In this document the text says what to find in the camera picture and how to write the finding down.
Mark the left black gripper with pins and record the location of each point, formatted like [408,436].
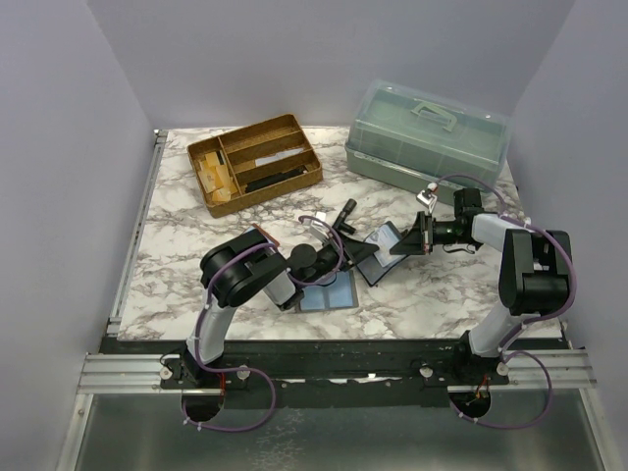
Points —
[355,251]

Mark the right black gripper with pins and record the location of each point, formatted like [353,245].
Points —
[420,239]

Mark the white card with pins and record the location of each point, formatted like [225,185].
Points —
[386,259]
[278,156]

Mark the grey card holder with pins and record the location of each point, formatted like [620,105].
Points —
[338,293]

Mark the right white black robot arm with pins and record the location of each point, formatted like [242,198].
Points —
[535,281]

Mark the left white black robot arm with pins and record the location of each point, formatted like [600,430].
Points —
[235,271]

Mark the brown blue open card holder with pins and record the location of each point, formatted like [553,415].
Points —
[265,234]

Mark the white card in tray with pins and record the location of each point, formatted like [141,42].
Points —
[278,156]

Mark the black T-shaped tool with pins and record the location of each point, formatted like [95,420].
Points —
[340,224]

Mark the black item in tray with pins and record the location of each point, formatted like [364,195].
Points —
[276,178]

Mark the green clear-lid storage box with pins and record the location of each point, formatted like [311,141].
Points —
[408,138]

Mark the brown woven organizer tray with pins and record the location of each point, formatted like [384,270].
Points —
[238,169]

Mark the yellow packets in tray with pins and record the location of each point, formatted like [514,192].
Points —
[215,178]

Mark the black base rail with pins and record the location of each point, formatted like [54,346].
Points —
[318,373]

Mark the aluminium side rail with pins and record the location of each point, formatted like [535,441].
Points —
[115,317]

